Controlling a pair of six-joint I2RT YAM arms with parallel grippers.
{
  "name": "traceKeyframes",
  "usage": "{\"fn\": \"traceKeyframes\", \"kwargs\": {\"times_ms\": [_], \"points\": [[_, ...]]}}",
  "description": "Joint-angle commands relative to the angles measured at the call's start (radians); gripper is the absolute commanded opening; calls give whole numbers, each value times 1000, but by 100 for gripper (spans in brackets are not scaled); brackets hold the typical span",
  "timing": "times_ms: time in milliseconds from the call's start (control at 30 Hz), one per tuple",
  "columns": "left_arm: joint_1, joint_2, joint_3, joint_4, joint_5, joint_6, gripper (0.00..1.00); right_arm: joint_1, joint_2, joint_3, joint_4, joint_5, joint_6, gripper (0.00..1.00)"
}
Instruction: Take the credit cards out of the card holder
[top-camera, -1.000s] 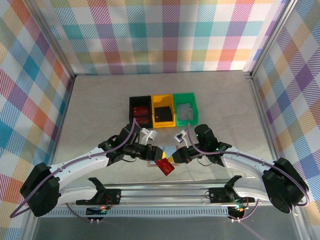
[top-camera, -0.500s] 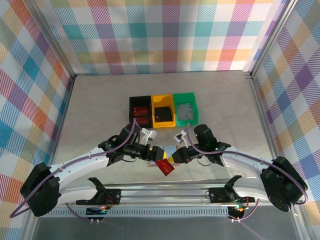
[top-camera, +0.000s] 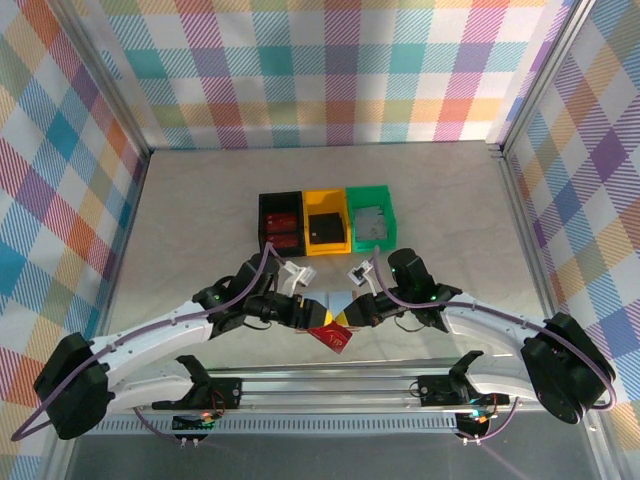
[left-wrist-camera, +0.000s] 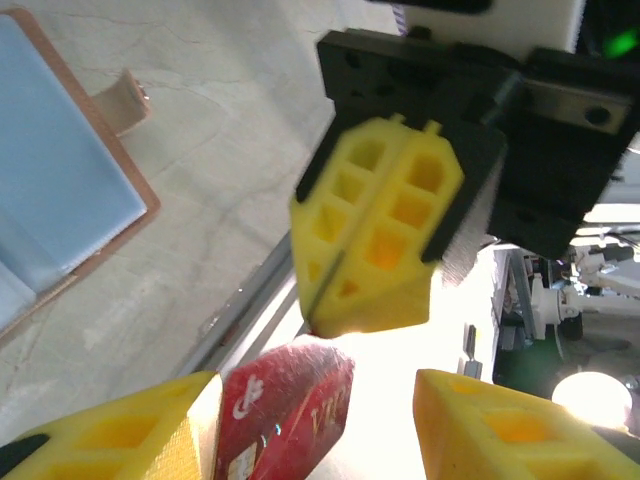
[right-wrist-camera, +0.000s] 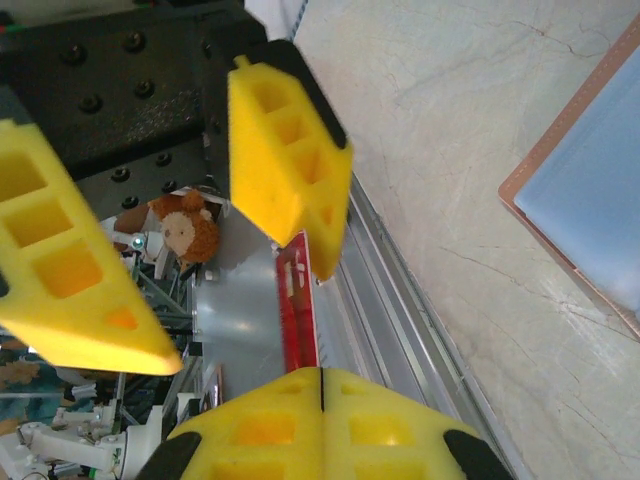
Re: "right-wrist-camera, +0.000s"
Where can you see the pink leather card holder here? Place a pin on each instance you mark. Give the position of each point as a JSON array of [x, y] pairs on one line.
[[590, 175]]

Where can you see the aluminium mounting rail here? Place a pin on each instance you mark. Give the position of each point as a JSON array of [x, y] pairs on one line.
[[380, 310]]

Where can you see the grey metal panel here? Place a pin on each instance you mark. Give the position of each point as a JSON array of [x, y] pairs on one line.
[[240, 310]]

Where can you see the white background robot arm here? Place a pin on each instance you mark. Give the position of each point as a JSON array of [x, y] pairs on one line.
[[75, 445]]

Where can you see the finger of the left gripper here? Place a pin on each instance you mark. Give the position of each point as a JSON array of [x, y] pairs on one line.
[[60, 300], [270, 180]]

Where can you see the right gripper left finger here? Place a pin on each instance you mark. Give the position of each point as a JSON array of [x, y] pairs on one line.
[[270, 440]]

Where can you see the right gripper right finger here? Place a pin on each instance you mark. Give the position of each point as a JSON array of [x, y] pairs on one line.
[[390, 440]]

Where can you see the brown plush monkey toy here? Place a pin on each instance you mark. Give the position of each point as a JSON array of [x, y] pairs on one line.
[[185, 235]]

